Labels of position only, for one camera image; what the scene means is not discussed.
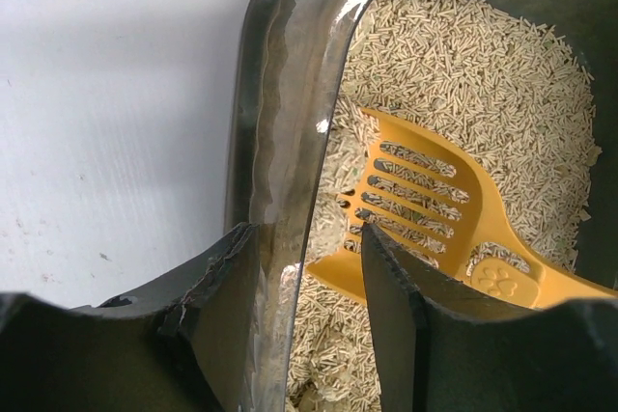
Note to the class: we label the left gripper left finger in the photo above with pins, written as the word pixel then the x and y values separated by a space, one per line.
pixel 177 343

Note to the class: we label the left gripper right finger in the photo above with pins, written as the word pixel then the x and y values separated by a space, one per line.
pixel 443 346

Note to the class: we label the yellow plastic litter scoop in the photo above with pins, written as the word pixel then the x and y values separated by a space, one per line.
pixel 440 204

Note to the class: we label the dark grey litter box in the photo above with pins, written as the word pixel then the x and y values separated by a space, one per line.
pixel 291 59

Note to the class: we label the litter clump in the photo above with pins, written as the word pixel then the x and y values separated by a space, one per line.
pixel 344 163
pixel 328 228

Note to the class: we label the cat litter granules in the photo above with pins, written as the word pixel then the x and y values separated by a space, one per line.
pixel 508 92

